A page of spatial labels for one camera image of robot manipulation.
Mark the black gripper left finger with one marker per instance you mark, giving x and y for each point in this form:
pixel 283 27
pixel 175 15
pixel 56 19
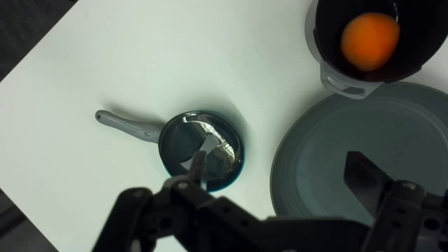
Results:
pixel 176 219

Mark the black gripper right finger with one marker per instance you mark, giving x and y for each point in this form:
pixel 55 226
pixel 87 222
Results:
pixel 400 215

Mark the round glass pot lid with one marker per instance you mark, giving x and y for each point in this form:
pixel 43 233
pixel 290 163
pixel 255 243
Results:
pixel 196 135

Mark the large grey skillet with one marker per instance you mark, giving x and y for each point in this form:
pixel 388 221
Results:
pixel 316 159

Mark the orange toy ball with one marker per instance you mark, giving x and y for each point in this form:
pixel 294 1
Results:
pixel 370 41

